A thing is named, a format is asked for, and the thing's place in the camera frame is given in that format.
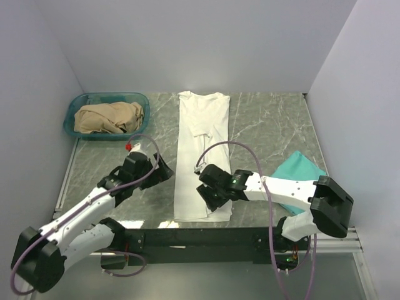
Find white printed t-shirt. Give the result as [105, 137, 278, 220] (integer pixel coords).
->
[174, 91, 232, 222]

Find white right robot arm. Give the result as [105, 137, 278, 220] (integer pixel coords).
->
[194, 164, 354, 249]

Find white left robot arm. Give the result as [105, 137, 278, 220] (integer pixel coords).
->
[10, 152, 174, 296]

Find beige t-shirt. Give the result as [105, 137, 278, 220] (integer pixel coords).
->
[74, 102, 144, 134]

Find teal plastic basket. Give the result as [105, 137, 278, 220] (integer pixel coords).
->
[63, 92, 151, 141]

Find folded teal t-shirt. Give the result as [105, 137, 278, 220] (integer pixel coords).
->
[270, 150, 329, 216]

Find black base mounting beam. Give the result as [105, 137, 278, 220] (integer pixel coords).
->
[99, 227, 311, 270]

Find aluminium rail frame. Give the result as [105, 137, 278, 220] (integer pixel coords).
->
[18, 137, 376, 300]

